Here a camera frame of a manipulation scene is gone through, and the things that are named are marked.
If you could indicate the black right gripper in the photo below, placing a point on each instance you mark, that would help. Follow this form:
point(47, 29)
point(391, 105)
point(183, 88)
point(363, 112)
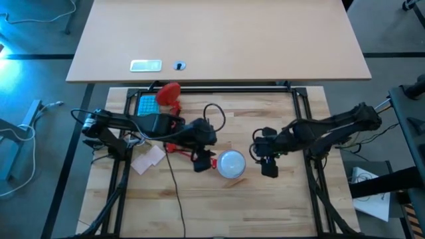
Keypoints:
point(270, 144)

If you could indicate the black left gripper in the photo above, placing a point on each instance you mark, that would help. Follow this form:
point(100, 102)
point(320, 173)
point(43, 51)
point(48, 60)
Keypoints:
point(201, 134)

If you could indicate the white lightbulb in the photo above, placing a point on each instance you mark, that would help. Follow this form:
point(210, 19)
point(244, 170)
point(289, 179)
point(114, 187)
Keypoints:
point(231, 164)

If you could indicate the red desk lamp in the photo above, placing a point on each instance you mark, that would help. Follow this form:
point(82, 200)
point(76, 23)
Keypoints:
point(168, 94)

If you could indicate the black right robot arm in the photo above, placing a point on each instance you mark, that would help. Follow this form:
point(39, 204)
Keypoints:
point(332, 123)

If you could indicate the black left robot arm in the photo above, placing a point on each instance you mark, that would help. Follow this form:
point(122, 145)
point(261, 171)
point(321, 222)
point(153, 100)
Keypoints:
point(152, 123)

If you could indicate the white paper notes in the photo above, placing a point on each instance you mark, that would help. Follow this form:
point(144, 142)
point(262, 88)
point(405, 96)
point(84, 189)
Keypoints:
point(141, 165)

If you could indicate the blue calculator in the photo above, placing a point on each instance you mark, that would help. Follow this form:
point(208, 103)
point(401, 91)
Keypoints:
point(147, 106)

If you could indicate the beige desk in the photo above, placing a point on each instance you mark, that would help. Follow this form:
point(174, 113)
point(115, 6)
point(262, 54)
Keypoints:
point(216, 33)

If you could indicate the white paper sheet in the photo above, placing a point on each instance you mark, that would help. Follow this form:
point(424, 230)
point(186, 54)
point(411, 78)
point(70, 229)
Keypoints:
point(373, 204)

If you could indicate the black crossbeam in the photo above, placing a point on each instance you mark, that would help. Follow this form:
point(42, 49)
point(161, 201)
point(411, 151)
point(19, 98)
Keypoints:
point(385, 184)

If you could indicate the yellow black striped tape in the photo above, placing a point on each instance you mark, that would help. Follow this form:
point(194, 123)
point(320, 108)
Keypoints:
point(414, 220)

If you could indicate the grey table leg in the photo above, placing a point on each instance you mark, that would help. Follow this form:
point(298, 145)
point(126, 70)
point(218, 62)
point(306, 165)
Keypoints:
point(23, 129)

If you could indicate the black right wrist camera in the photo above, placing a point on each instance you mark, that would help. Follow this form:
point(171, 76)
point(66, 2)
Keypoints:
point(269, 169)

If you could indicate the black aluminium frame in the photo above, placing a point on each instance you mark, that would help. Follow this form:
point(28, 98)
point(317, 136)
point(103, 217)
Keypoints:
point(232, 89)

